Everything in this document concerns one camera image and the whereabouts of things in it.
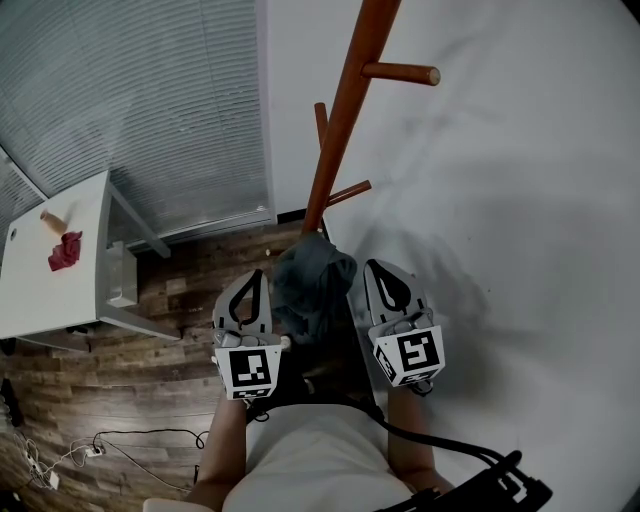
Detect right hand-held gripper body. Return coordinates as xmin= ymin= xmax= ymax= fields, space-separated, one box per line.
xmin=367 ymin=308 xmax=447 ymax=397

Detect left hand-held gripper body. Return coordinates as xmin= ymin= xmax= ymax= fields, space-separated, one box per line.
xmin=211 ymin=327 xmax=283 ymax=401

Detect grey-blue jacket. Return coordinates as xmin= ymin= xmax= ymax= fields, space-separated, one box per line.
xmin=269 ymin=232 xmax=359 ymax=347

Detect wooden coat rack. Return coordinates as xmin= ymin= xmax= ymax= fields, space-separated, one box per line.
xmin=299 ymin=0 xmax=442 ymax=236

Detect person's right forearm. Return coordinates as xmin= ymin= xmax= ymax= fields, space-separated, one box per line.
xmin=387 ymin=387 xmax=454 ymax=496

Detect person's left forearm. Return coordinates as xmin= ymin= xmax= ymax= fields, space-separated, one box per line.
xmin=187 ymin=394 xmax=250 ymax=512

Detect person's black trousers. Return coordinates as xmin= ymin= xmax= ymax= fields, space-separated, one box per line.
xmin=247 ymin=344 xmax=387 ymax=426

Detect person's white shirt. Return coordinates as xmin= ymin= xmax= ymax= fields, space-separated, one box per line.
xmin=222 ymin=402 xmax=416 ymax=512

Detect black device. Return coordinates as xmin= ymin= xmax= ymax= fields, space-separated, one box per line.
xmin=374 ymin=449 xmax=554 ymax=512

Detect red cloth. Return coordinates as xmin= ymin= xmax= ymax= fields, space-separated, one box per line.
xmin=47 ymin=230 xmax=84 ymax=273

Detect white table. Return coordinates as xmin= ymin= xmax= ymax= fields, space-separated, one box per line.
xmin=0 ymin=169 xmax=182 ymax=352

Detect small wooden peg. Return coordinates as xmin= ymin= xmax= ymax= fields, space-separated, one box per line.
xmin=39 ymin=209 xmax=69 ymax=236

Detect grey window blinds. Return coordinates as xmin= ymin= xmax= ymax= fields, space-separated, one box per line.
xmin=0 ymin=0 xmax=277 ymax=251

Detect black floor object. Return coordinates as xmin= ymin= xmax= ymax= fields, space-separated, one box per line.
xmin=0 ymin=377 xmax=25 ymax=429

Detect thick black cable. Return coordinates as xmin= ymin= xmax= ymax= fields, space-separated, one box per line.
xmin=344 ymin=394 xmax=512 ymax=462

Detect long black floor cable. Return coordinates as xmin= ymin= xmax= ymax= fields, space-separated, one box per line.
xmin=91 ymin=427 xmax=209 ymax=495

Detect white cable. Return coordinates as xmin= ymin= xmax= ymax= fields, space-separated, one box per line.
xmin=14 ymin=434 xmax=96 ymax=489

